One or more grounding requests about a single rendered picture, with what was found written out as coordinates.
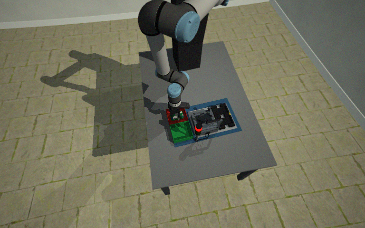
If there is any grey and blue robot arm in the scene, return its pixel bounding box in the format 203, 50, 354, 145
138, 0, 229, 109

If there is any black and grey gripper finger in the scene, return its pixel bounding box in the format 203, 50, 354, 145
173, 111, 181, 121

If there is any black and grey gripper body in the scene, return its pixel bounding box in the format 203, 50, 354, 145
168, 102, 180, 115

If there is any red bin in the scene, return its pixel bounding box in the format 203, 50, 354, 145
166, 108, 188, 125

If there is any green bin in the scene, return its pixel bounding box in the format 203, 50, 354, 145
170, 121, 193, 143

